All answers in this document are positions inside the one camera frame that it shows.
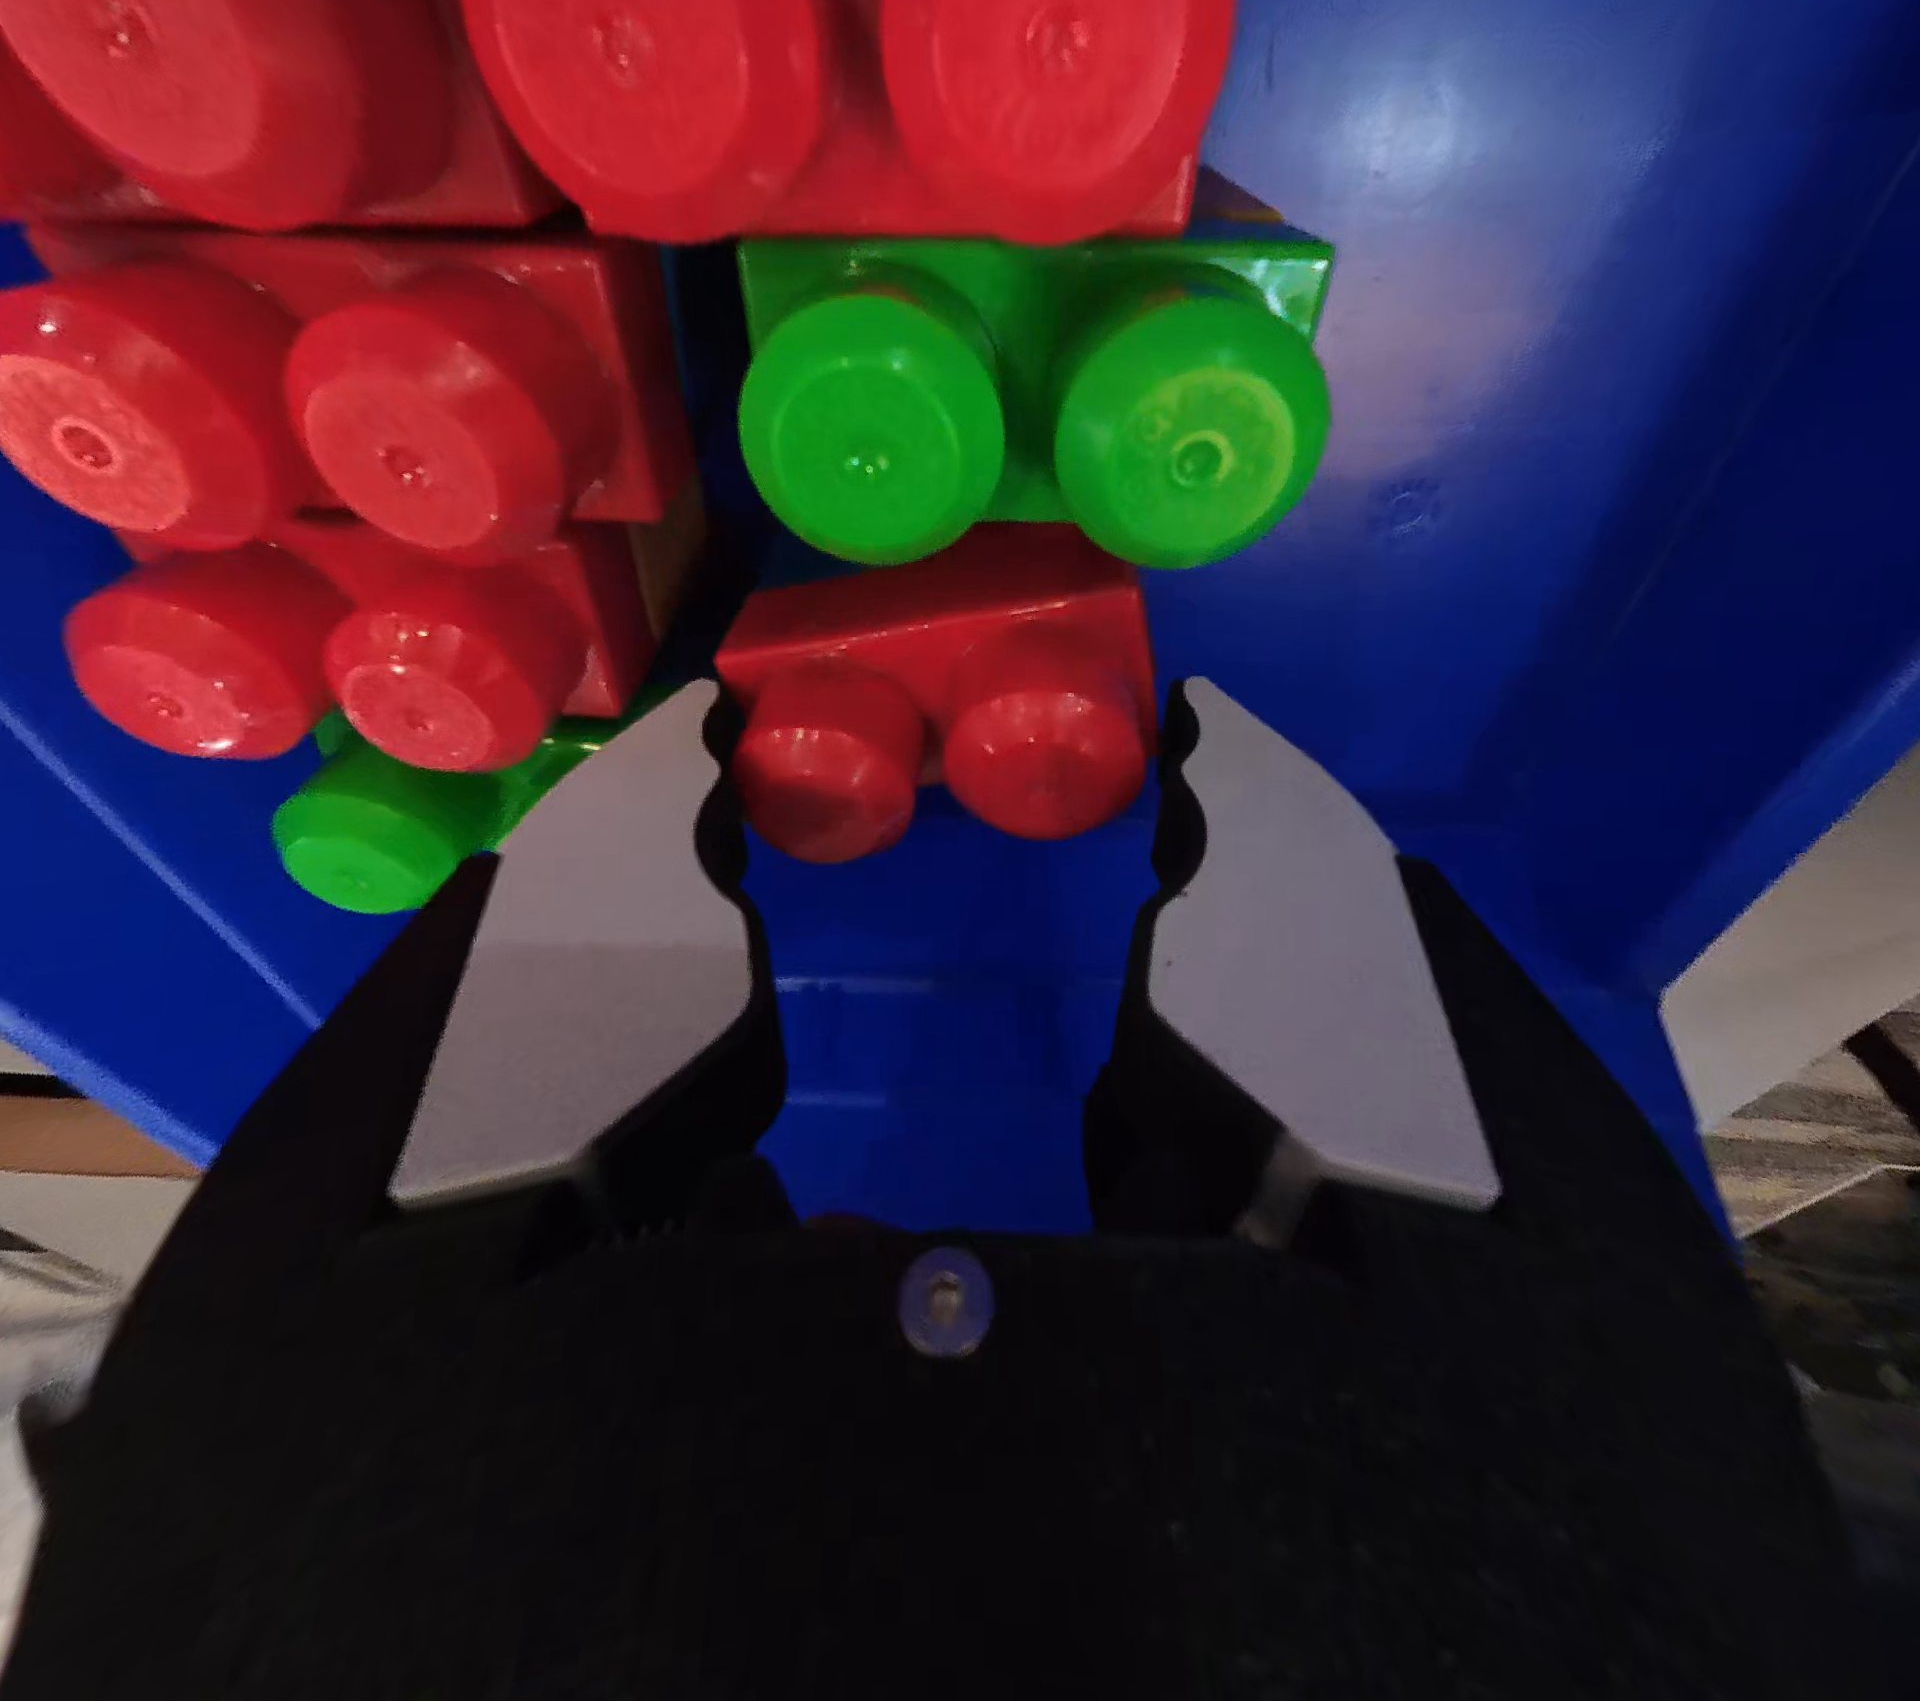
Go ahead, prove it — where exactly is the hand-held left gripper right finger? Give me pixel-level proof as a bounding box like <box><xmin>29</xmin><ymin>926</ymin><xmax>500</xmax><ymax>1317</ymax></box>
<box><xmin>1085</xmin><ymin>672</ymin><xmax>1507</xmax><ymax>1252</ymax></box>

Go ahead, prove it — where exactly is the blue plastic bin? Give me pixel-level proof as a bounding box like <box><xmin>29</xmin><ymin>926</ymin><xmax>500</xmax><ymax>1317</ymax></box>
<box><xmin>0</xmin><ymin>0</ymin><xmax>1920</xmax><ymax>1239</ymax></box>

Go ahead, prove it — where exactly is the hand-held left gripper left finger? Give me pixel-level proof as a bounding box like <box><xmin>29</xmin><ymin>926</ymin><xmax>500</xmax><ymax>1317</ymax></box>
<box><xmin>386</xmin><ymin>676</ymin><xmax>793</xmax><ymax>1239</ymax></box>

